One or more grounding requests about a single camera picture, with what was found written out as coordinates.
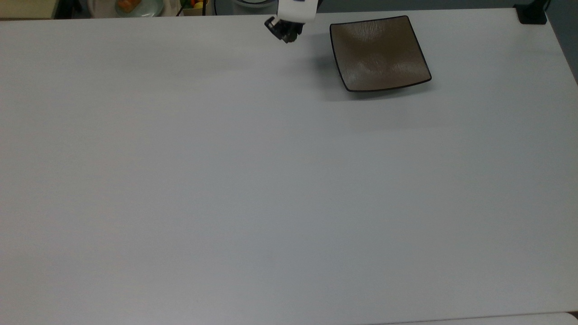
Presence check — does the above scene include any plate with orange food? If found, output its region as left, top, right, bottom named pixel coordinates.
left=114, top=0, right=164, bottom=18

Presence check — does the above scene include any black clamp camera stand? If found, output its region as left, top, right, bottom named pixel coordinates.
left=514, top=0, right=549, bottom=25

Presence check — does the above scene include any box of toy fruits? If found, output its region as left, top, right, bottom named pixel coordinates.
left=177, top=0, right=211, bottom=17

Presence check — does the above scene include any square brown ceramic plate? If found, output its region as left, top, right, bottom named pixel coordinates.
left=329, top=15, right=433, bottom=93

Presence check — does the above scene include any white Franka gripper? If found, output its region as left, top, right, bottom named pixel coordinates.
left=264, top=0, right=317, bottom=44

